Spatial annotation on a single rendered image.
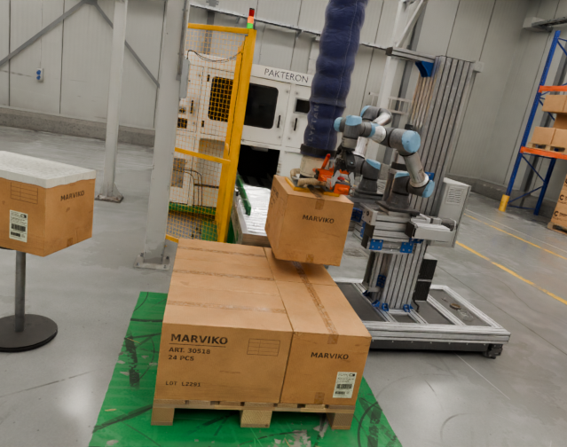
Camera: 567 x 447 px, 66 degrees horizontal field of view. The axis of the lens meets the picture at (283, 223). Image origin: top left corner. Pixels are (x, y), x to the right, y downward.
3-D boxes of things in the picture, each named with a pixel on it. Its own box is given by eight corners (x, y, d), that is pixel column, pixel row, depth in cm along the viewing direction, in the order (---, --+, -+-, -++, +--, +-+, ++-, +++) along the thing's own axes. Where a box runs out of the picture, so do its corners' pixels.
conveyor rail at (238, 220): (225, 192, 546) (228, 176, 541) (230, 192, 547) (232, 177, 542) (238, 257, 328) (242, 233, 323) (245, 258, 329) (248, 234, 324)
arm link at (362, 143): (360, 173, 330) (381, 105, 332) (342, 168, 336) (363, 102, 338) (363, 176, 341) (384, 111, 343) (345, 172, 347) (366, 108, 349)
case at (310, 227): (263, 229, 315) (273, 175, 304) (317, 235, 323) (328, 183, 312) (275, 259, 258) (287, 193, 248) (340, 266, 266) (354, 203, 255)
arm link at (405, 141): (417, 183, 289) (396, 122, 251) (438, 189, 278) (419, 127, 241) (408, 197, 286) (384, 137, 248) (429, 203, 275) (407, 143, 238)
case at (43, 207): (-60, 231, 227) (-62, 155, 217) (2, 215, 265) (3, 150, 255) (43, 257, 218) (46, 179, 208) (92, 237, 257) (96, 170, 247)
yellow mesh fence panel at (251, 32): (151, 244, 438) (172, 20, 385) (158, 242, 447) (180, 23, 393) (221, 271, 401) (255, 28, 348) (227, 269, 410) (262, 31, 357)
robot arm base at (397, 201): (401, 204, 300) (405, 190, 298) (413, 209, 286) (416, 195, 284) (381, 201, 296) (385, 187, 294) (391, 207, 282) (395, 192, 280)
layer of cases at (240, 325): (173, 289, 316) (178, 238, 306) (305, 301, 336) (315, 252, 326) (153, 399, 203) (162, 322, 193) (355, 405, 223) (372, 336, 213)
